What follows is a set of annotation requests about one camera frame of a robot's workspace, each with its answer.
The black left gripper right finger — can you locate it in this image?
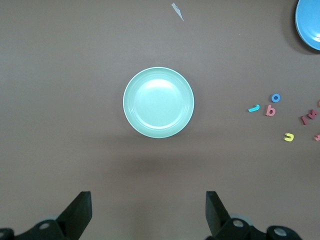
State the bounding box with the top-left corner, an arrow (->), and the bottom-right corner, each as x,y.
205,191 -> 301,240

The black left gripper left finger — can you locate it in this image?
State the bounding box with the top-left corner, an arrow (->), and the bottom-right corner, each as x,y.
0,191 -> 93,240

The pink letter b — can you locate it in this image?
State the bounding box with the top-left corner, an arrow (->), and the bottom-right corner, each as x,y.
265,104 -> 277,117

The pale green plate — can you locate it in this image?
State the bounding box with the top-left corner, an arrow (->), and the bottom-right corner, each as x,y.
122,66 -> 195,139

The brown paper table cover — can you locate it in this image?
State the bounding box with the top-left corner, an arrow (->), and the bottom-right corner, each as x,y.
0,0 -> 320,240

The grey tape scrap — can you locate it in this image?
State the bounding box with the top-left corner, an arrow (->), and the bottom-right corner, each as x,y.
171,2 -> 185,22

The blue plate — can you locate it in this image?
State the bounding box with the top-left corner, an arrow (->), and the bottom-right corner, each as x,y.
294,0 -> 320,52

